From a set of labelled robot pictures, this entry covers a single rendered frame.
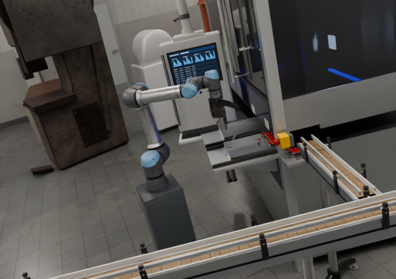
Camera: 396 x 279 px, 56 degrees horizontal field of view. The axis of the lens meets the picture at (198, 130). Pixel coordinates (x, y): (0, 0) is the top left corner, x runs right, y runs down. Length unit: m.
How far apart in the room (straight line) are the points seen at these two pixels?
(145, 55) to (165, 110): 0.87
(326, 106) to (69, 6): 3.61
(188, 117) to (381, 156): 1.50
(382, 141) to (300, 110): 0.57
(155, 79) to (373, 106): 3.72
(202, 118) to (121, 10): 6.49
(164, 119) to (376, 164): 3.74
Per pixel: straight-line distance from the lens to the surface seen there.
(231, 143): 2.50
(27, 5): 4.94
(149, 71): 5.49
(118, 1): 9.36
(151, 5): 9.52
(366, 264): 2.81
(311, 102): 2.21
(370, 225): 1.60
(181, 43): 3.01
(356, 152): 2.45
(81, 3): 5.08
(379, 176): 2.59
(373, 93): 2.37
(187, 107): 3.12
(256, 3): 2.03
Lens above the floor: 1.86
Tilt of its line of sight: 20 degrees down
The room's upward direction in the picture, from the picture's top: 13 degrees counter-clockwise
